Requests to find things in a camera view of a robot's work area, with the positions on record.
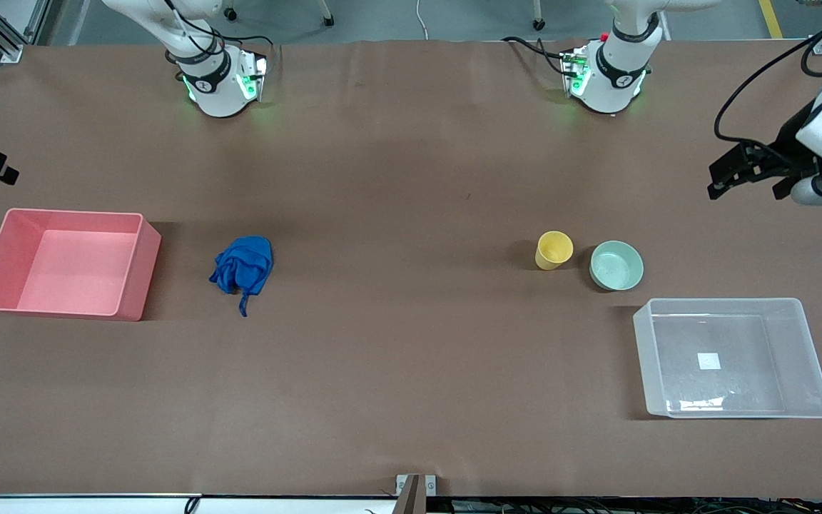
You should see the black left base cable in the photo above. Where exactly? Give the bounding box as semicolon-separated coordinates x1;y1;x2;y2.
502;36;570;76

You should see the yellow plastic cup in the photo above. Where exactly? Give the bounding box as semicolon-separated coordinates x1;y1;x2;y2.
534;231;574;271

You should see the mint green bowl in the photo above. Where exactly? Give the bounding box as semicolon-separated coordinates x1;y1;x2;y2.
589;241;645;292

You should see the clear plastic storage box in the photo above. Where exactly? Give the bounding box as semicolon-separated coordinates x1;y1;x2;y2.
632;298;822;420

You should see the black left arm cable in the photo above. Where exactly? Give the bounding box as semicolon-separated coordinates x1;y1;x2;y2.
714;0;822;143

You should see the pink plastic bin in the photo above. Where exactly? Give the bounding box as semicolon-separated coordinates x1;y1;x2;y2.
0;208;162;322

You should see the metal table edge bracket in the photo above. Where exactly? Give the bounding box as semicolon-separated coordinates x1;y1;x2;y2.
395;474;438;514

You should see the yellow floor tape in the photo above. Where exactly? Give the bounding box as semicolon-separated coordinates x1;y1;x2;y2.
758;0;785;40

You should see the blue cloth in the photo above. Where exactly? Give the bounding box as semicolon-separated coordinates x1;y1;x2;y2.
209;236;274;318

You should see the brown paper table cover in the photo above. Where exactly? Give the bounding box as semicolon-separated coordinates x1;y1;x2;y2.
0;39;822;499

